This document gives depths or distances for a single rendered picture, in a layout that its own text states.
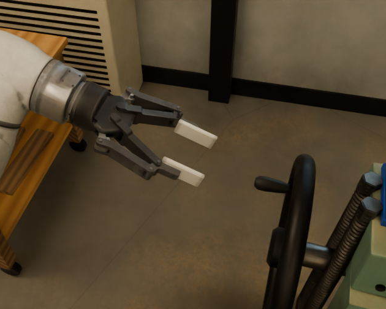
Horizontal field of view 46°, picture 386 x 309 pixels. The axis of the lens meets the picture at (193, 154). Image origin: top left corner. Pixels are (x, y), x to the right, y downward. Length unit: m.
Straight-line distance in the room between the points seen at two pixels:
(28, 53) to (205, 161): 1.22
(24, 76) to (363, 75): 1.57
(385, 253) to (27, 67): 0.54
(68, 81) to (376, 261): 0.49
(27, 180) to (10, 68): 0.97
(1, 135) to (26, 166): 0.92
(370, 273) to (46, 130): 1.42
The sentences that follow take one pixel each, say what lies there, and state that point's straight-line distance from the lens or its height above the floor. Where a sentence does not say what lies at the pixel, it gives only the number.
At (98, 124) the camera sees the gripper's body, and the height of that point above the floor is 0.92.
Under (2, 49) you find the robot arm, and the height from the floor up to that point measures 1.01.
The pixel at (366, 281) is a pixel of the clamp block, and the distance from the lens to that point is 0.61.
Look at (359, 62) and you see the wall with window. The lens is 2.01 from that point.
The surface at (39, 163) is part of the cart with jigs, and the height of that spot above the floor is 0.18.
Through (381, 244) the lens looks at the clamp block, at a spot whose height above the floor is 0.96.
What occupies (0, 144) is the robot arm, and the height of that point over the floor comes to 0.90.
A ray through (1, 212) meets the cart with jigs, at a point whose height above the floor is 0.18.
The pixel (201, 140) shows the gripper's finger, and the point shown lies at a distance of 0.77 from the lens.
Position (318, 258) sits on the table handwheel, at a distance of 0.69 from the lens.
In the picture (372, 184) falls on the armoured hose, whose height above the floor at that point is 0.97.
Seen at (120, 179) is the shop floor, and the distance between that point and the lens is 1.81.
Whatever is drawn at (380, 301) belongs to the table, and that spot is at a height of 0.87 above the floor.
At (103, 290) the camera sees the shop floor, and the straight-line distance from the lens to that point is 1.58.
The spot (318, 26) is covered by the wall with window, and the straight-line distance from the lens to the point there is 1.91.
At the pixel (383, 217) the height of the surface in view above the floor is 0.97.
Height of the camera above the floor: 1.41
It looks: 49 degrees down
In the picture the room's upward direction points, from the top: straight up
